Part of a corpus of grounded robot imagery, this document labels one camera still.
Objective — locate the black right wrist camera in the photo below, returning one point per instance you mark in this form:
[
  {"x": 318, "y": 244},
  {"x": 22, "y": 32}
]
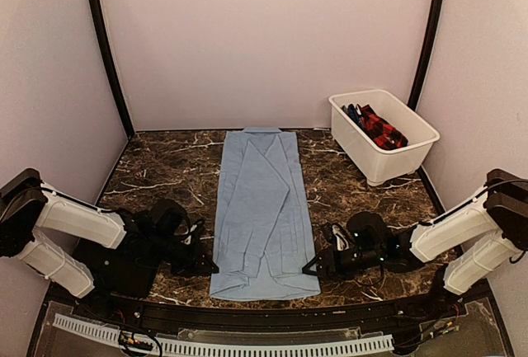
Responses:
[{"x": 364, "y": 231}]

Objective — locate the red black plaid shirt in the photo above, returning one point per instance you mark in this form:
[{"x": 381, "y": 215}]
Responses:
[{"x": 381, "y": 132}]

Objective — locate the black right corner post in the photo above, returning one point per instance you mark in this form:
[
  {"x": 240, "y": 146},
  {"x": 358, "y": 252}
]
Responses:
[{"x": 425, "y": 54}]

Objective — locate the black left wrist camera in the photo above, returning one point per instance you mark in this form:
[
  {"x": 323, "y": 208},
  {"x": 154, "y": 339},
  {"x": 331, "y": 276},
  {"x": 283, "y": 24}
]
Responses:
[{"x": 167, "y": 216}]

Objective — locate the black left corner post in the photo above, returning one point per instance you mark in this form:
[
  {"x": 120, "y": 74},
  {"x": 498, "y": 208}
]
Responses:
[{"x": 110, "y": 67}]

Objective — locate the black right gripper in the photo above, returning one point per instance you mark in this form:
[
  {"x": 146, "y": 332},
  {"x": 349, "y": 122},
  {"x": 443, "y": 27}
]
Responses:
[{"x": 330, "y": 266}]

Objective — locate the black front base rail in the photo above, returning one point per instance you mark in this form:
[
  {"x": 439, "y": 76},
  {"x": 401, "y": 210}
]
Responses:
[{"x": 470, "y": 325}]

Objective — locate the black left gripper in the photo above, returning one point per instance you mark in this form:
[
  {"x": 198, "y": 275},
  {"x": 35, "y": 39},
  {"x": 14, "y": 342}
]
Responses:
[{"x": 194, "y": 265}]

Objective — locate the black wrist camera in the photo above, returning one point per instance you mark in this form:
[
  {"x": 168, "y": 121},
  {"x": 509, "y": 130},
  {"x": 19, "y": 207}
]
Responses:
[
  {"x": 364, "y": 231},
  {"x": 167, "y": 216}
]

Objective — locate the white plastic bin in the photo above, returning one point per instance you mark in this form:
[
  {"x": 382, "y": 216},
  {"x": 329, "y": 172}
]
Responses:
[{"x": 376, "y": 164}]

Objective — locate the white slotted cable duct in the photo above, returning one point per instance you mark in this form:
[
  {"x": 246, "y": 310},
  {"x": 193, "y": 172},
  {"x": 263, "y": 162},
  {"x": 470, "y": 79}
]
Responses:
[{"x": 222, "y": 343}]

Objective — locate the folded black shirt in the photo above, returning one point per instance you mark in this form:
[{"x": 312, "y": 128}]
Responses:
[{"x": 130, "y": 273}]

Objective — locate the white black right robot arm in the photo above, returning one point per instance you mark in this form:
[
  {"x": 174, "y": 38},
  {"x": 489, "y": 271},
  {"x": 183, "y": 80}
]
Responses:
[{"x": 494, "y": 219}]

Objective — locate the black corner post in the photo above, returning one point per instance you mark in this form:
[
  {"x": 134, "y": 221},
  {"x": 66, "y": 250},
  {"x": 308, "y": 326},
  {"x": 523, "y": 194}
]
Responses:
[
  {"x": 425, "y": 54},
  {"x": 110, "y": 67}
]

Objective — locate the blue black plaid shirt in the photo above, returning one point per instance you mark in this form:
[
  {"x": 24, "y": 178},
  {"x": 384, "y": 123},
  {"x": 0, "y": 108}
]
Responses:
[{"x": 354, "y": 114}]

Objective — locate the light blue long sleeve shirt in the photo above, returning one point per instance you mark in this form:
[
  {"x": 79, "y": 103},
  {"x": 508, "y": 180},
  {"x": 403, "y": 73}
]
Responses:
[{"x": 263, "y": 236}]

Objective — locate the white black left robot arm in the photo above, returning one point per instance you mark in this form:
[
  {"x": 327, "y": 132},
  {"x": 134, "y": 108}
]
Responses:
[{"x": 41, "y": 226}]

